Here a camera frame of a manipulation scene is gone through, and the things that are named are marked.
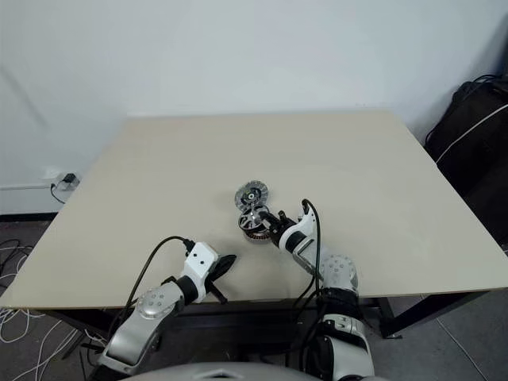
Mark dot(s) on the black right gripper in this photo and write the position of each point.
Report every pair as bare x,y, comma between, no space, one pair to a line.
283,226

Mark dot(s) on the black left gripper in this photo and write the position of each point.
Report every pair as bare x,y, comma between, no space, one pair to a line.
215,275

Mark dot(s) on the silver motor rotor bell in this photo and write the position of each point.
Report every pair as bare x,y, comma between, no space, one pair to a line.
248,220

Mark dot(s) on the grey motor housing cover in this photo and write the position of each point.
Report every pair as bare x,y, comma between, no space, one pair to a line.
252,194

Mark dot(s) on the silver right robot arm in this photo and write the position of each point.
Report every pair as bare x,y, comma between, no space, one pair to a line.
337,274

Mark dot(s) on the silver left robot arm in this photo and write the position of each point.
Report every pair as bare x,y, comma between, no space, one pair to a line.
135,329

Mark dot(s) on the grey robot torso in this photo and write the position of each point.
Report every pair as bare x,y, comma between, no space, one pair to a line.
218,367

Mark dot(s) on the black power adapter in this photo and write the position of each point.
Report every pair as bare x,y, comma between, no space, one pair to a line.
70,178

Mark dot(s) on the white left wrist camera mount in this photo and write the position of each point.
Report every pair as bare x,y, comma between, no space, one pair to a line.
200,258

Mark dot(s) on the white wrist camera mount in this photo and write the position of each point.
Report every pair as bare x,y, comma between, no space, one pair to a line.
200,258
305,224

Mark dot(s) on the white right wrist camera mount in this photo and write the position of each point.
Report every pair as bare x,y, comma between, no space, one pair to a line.
305,224

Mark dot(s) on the black table frame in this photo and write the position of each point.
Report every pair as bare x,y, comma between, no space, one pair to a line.
246,313

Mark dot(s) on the white wall power socket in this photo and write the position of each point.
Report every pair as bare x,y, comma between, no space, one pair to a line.
47,174

